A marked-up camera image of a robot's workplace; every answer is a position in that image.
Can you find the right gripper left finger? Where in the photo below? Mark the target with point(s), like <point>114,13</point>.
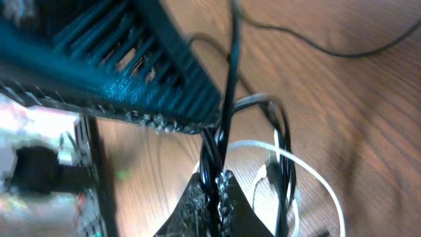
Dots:
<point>189,218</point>

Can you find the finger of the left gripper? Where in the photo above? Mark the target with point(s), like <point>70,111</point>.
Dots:
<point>123,60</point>

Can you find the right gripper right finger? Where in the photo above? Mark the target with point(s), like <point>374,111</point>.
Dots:
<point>236,215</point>

